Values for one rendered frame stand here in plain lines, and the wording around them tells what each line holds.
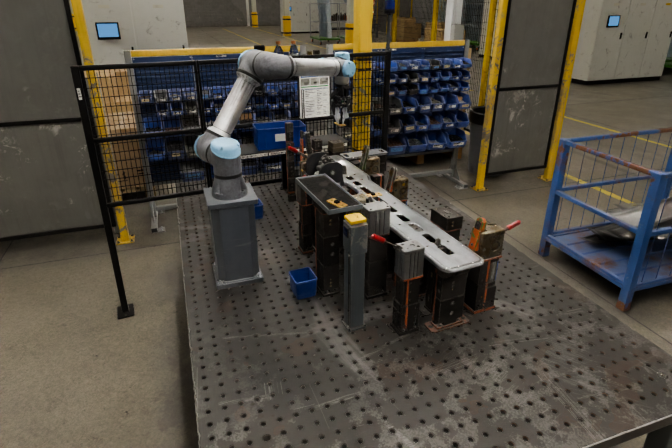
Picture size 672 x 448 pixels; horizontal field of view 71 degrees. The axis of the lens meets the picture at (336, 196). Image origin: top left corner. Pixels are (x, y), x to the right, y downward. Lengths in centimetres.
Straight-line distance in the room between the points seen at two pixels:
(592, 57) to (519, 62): 780
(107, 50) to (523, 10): 635
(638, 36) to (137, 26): 1102
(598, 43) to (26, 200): 1164
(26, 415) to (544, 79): 495
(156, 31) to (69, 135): 487
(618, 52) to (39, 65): 1199
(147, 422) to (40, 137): 232
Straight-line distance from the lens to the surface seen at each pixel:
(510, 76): 506
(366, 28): 323
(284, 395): 163
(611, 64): 1330
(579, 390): 181
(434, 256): 176
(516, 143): 535
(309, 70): 212
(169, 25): 869
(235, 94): 210
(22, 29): 397
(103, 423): 272
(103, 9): 872
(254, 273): 215
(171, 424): 260
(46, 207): 429
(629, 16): 1340
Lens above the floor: 186
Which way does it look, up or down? 23 degrees down
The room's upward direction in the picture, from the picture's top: straight up
